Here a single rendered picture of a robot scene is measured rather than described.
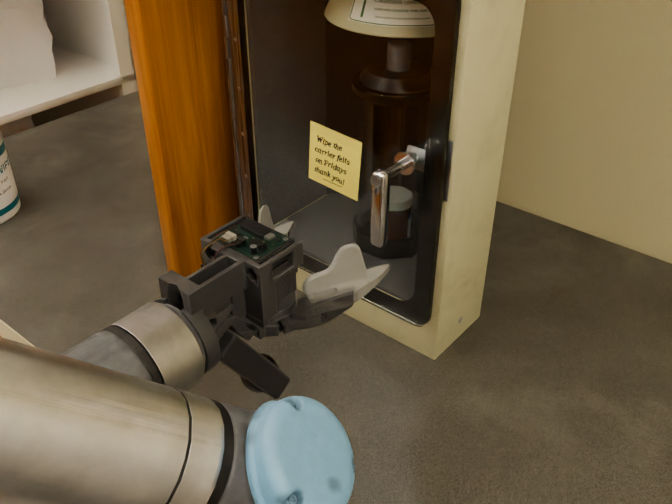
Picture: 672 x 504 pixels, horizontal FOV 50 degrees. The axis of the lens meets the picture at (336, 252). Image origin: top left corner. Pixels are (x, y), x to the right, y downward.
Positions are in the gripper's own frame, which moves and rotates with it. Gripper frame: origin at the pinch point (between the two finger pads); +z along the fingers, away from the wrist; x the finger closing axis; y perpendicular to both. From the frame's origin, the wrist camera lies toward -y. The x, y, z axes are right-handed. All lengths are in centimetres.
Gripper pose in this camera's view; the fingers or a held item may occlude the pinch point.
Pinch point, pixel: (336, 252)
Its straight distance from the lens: 71.3
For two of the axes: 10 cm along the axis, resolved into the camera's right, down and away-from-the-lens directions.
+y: 0.0, -8.3, -5.6
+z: 6.3, -4.3, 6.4
